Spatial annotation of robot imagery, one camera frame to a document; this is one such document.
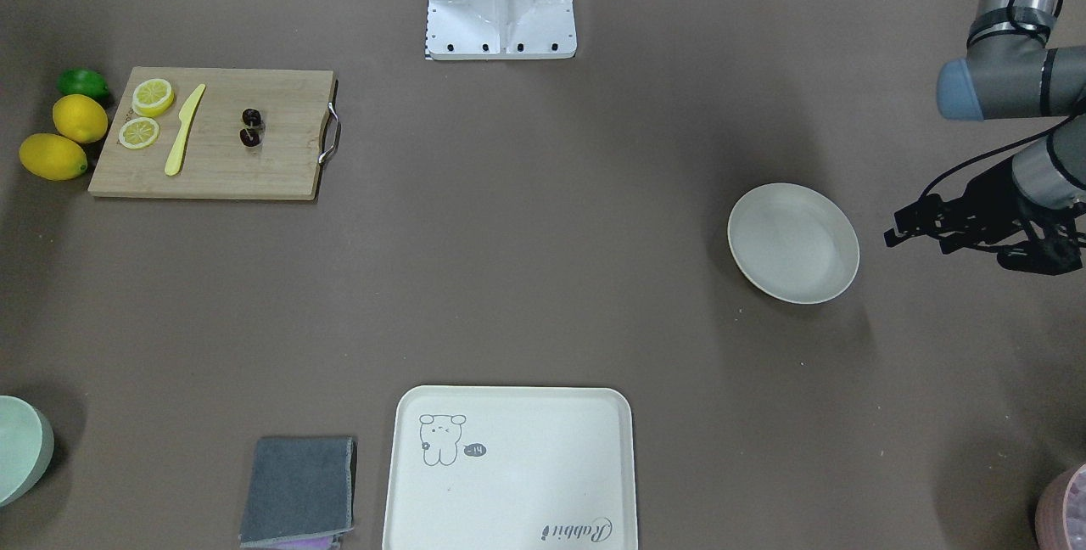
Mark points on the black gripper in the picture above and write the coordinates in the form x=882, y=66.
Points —
x=987, y=199

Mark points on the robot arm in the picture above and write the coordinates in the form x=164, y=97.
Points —
x=1010, y=71

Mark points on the cream rabbit tray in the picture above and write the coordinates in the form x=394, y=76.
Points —
x=512, y=467

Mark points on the dark red cherry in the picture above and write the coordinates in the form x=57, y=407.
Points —
x=250, y=137
x=251, y=118

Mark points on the beige round plate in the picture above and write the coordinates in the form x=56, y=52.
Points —
x=793, y=243

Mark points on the pink bowl of ice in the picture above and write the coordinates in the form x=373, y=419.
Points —
x=1060, y=513

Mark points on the grey folded cloth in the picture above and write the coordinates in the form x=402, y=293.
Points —
x=300, y=493

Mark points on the bamboo cutting board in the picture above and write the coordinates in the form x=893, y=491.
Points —
x=296, y=106

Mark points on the yellow plastic knife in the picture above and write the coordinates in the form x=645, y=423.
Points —
x=186, y=113

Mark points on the lemon slice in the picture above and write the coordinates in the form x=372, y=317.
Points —
x=153, y=97
x=139, y=133

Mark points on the yellow lemon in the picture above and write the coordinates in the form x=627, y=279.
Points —
x=80, y=118
x=53, y=157

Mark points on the green lime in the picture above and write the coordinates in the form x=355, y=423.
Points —
x=83, y=81

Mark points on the mint green bowl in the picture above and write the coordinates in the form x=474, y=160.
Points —
x=27, y=443

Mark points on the white mounting pedestal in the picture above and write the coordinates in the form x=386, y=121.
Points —
x=500, y=30

